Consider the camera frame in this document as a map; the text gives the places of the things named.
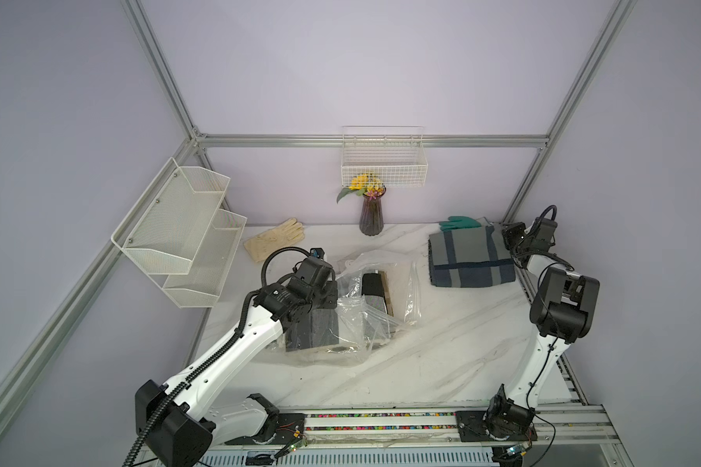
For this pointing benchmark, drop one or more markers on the beige leather glove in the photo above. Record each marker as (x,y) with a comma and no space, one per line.
(263,245)

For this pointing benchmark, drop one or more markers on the clear plastic vacuum bag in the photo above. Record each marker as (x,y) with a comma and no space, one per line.
(363,330)

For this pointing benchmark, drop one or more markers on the grey blue plaid scarf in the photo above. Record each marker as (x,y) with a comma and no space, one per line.
(469,258)

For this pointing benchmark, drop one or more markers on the white mesh two-tier shelf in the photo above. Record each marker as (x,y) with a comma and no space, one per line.
(181,235)

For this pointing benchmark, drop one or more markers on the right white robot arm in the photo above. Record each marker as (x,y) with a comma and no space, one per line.
(561,313)

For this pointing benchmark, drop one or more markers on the green rubber glove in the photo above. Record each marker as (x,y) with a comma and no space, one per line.
(459,223)

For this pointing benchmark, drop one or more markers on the aluminium mounting rail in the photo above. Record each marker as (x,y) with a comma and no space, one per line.
(556,424)

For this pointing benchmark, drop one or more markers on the dark grey folded scarf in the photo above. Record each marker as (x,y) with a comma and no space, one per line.
(318,329)

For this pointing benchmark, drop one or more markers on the yellow flower bouquet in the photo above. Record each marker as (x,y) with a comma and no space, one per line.
(365,185)

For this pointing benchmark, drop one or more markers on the dark purple glass vase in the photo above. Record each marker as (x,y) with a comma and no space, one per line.
(371,221)

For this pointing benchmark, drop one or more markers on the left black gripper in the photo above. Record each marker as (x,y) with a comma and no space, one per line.
(330,301)

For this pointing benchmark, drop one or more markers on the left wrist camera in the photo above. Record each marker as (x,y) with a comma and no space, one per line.
(317,252)

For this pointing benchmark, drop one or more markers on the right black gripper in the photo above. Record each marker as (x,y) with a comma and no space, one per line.
(513,228)

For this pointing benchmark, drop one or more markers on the white wire wall basket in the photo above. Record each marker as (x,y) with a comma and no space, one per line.
(394,155)

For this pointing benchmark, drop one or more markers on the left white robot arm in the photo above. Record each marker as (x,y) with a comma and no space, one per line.
(266,314)

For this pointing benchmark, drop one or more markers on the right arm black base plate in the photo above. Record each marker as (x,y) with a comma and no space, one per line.
(482,426)

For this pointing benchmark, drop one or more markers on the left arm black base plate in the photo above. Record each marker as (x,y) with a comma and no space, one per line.
(280,431)

